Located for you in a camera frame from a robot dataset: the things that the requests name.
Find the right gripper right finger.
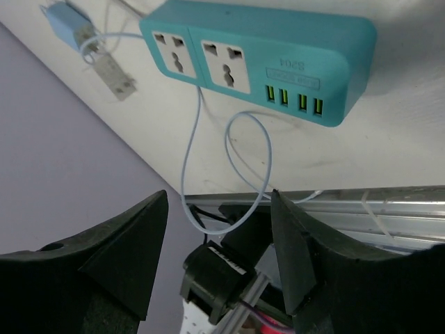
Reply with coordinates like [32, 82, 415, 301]
[270, 191, 444, 333]

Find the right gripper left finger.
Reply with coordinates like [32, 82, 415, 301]
[1, 190, 168, 333]

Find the light blue thin cable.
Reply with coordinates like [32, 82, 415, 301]
[79, 31, 324, 236]

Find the teal power strip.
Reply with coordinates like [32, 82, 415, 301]
[139, 1, 377, 127]

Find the light blue USB charger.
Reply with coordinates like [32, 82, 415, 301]
[39, 1, 97, 52]

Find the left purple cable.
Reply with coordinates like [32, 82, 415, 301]
[243, 299, 293, 334]

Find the aluminium rail frame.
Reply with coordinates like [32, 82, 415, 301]
[184, 186, 445, 251]

